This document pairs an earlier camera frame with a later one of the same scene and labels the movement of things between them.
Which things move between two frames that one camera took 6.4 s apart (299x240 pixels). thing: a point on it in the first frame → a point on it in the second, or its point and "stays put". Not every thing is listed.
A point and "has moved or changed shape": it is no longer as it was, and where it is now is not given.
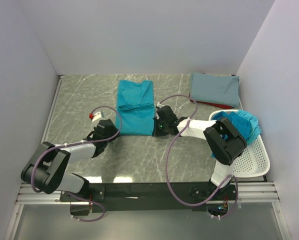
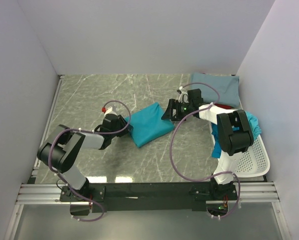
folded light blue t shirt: [220, 89] stays put
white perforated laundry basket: [254, 161] stays put
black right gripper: [156, 132] → [173, 104]
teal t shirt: [136, 107] has moved or changed shape
